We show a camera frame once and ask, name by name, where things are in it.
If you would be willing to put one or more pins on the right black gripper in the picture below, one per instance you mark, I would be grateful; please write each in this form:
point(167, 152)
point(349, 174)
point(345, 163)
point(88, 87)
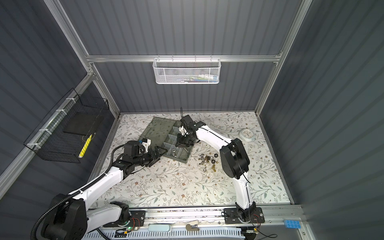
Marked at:
point(180, 142)

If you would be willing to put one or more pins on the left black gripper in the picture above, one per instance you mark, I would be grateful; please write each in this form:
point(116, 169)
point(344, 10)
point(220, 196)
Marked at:
point(152, 160)

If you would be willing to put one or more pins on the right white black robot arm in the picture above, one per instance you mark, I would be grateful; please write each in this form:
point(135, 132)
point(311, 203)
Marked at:
point(234, 159)

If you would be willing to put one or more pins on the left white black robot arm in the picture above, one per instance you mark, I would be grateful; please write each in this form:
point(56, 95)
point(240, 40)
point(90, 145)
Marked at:
point(71, 216)

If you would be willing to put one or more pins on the pile of screws and nuts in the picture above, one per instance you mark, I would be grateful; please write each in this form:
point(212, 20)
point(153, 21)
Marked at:
point(208, 162)

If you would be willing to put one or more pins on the clear divided organizer box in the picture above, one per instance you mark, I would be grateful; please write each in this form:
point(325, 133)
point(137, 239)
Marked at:
point(163, 133)

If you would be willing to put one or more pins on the floral table mat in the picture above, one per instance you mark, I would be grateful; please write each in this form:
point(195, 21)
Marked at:
point(170, 183)

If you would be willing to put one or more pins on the pens in white basket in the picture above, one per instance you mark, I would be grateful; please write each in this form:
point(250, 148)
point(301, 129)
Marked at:
point(207, 78)

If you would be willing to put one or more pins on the light teal flat box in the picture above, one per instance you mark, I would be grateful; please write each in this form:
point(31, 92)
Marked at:
point(161, 228)

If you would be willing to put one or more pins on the yellow marker pen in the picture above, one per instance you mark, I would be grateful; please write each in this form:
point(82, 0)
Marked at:
point(85, 147)

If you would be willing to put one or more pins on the blue button pad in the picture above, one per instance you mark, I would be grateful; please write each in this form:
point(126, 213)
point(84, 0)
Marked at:
point(292, 224)

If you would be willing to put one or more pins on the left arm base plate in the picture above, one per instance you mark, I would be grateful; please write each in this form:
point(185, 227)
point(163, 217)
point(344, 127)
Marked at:
point(136, 219)

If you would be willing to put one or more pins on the white wire mesh basket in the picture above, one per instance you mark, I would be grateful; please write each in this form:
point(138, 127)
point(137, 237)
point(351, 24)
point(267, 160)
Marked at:
point(169, 73)

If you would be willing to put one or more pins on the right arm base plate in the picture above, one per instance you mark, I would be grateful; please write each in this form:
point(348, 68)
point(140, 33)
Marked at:
point(238, 216)

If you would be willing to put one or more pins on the black wire wall basket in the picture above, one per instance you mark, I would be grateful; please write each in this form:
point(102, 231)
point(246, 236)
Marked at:
point(63, 135)

